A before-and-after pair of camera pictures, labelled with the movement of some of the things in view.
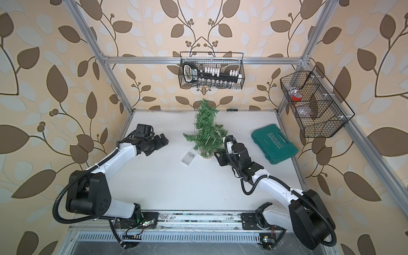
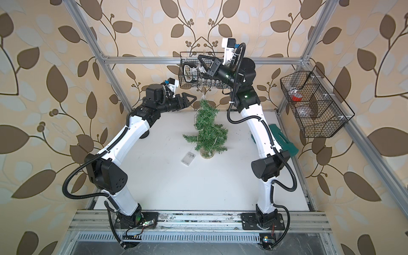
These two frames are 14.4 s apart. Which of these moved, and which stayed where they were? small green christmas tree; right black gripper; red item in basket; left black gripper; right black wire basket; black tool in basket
Moved: left black gripper; right black gripper
Stayed: right black wire basket; small green christmas tree; black tool in basket; red item in basket
